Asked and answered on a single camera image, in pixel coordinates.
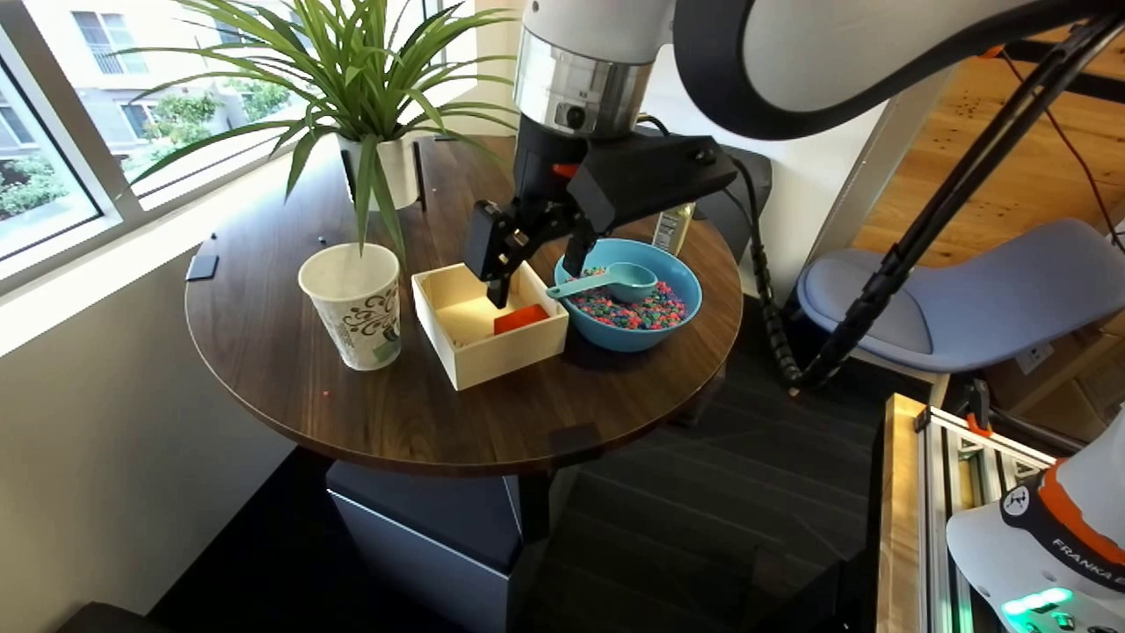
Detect patterned paper cup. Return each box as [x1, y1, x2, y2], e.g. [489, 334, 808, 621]
[294, 238, 408, 377]

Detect blue grey shell chair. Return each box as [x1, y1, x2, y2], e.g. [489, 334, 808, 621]
[795, 217, 1125, 407]

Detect white robot base orange band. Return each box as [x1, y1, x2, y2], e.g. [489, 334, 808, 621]
[942, 401, 1125, 633]

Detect grey blue storage box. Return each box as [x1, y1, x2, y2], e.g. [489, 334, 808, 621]
[325, 452, 523, 633]

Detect aluminium and wood frame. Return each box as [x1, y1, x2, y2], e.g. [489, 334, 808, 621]
[877, 389, 1058, 633]

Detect colourful candy pieces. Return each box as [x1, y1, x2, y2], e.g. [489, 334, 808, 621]
[567, 278, 694, 334]

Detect white plant pot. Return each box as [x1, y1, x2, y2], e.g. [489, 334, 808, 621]
[336, 129, 429, 216]

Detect teal measuring scoop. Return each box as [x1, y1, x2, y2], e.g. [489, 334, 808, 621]
[544, 256, 662, 306]

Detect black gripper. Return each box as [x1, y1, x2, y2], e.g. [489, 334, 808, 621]
[470, 113, 600, 313]

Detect blue bowl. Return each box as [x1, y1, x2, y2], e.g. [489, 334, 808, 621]
[553, 237, 706, 356]

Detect orange block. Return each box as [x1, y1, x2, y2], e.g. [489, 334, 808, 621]
[489, 298, 553, 338]

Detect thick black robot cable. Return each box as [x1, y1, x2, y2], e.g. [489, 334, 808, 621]
[635, 9, 1125, 397]

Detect light wooden box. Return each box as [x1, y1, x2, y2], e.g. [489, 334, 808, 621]
[408, 256, 573, 395]

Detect green spiky plant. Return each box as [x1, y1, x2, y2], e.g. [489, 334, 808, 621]
[117, 0, 523, 256]

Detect thin dark wire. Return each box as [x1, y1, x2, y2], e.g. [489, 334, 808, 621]
[1000, 45, 1119, 241]

